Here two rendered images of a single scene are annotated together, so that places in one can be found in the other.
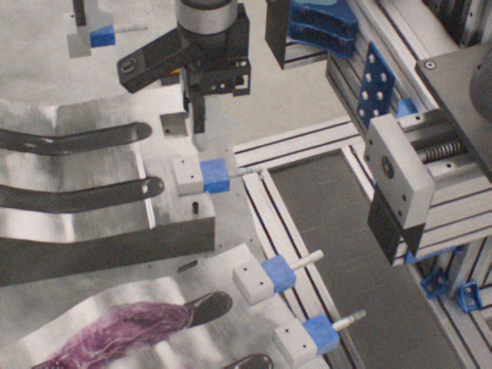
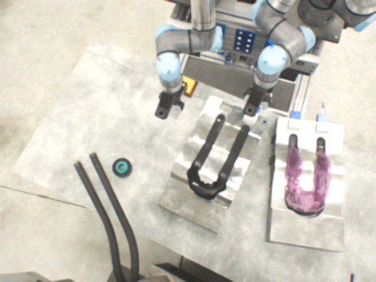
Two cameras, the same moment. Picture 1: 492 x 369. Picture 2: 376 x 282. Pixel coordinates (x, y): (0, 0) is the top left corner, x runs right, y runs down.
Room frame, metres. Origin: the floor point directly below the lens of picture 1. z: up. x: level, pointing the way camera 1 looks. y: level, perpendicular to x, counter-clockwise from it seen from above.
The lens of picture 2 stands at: (0.67, 0.60, 2.42)
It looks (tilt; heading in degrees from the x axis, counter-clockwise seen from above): 73 degrees down; 316
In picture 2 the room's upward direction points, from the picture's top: 7 degrees counter-clockwise
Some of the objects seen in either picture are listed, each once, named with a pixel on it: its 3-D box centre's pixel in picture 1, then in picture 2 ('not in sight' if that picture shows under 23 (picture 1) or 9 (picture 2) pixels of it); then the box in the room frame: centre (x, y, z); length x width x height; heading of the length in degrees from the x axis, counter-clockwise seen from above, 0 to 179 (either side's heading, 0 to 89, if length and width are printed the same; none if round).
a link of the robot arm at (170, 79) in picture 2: not in sight; (169, 69); (1.12, 0.21, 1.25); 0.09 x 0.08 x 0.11; 134
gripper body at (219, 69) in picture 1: (212, 50); (263, 84); (0.86, 0.02, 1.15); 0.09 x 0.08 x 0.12; 103
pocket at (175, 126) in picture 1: (177, 133); (226, 108); (0.96, 0.07, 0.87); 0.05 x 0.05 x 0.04; 13
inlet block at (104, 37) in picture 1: (107, 31); (177, 101); (1.12, 0.19, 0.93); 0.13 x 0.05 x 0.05; 103
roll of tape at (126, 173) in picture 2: not in sight; (122, 168); (1.15, 0.53, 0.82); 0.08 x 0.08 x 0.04
